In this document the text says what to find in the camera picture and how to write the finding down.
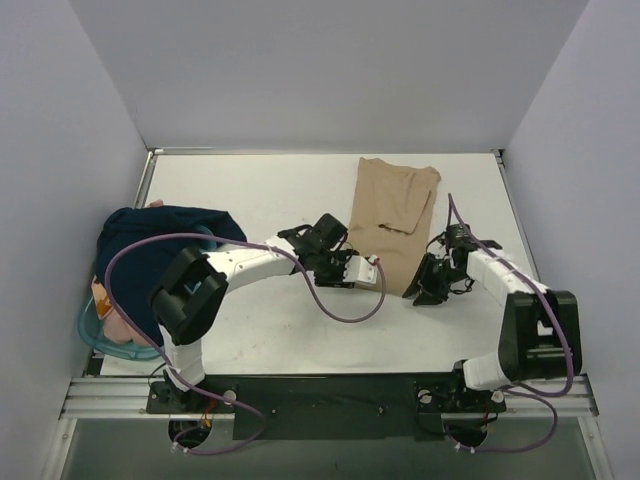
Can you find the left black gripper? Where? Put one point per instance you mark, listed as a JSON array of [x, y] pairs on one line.
[[329, 272]]

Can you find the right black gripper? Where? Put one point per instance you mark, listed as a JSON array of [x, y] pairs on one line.
[[435, 273]]

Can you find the beige t shirt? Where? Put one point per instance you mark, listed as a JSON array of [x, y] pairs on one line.
[[391, 217]]

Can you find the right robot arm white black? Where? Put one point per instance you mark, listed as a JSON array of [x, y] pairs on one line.
[[540, 333]]

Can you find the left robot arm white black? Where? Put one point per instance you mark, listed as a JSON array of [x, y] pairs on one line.
[[190, 293]]

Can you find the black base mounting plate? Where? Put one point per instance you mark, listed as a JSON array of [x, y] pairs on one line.
[[335, 407]]

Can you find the navy blue t shirt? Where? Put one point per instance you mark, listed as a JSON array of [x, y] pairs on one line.
[[178, 219]]

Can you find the pink patterned t shirt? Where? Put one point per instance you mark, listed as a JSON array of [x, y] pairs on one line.
[[115, 320]]

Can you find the teal plastic basket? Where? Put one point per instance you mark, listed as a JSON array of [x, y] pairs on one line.
[[120, 347]]

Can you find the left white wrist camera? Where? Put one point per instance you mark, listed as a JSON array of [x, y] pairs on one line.
[[361, 270]]

